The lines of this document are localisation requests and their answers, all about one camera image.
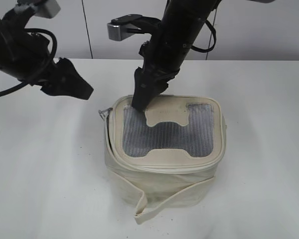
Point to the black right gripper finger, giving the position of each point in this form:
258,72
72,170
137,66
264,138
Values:
147,87

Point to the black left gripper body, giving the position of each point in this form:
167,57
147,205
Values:
35,52

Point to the cream bag with mesh lid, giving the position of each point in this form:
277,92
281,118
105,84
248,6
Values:
165,156

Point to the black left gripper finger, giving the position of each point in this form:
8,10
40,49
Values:
62,79

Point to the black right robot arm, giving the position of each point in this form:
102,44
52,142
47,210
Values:
184,19

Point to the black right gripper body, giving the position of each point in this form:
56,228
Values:
162,59

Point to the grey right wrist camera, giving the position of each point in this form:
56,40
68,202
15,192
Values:
125,26

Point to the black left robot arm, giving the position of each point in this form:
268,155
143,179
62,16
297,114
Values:
10,25

